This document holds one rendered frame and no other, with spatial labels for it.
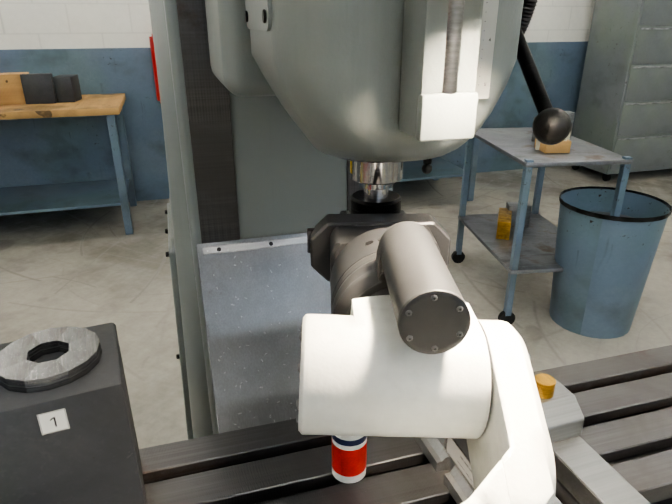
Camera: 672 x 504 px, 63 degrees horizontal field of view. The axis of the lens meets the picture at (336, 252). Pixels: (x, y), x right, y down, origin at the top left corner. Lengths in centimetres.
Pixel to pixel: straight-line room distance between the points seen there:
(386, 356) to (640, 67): 533
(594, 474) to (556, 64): 537
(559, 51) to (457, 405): 563
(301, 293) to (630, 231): 198
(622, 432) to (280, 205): 58
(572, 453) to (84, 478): 48
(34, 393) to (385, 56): 40
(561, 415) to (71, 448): 48
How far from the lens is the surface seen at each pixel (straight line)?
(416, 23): 37
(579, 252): 273
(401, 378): 28
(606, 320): 288
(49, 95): 422
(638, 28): 549
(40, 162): 486
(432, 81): 36
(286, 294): 89
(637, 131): 572
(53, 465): 58
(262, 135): 85
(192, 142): 84
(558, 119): 48
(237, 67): 56
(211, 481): 69
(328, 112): 40
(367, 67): 39
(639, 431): 83
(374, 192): 49
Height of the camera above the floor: 141
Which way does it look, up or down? 23 degrees down
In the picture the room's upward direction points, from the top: straight up
